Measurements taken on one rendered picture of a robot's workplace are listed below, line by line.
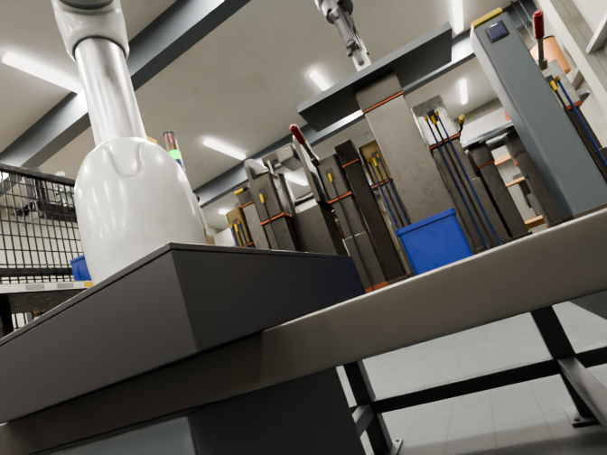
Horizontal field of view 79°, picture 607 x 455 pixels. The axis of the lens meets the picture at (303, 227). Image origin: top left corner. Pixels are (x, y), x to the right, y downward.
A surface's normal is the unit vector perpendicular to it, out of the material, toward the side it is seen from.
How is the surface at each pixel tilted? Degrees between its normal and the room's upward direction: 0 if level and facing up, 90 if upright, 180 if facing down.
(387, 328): 90
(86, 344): 90
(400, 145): 90
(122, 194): 84
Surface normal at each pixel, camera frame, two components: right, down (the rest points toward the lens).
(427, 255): -0.36, -0.10
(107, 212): -0.17, -0.25
